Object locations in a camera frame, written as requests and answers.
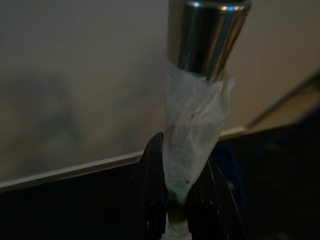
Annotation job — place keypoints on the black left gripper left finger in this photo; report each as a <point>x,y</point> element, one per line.
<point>150,180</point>

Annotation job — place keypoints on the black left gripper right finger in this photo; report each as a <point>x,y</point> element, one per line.
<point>212,200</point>

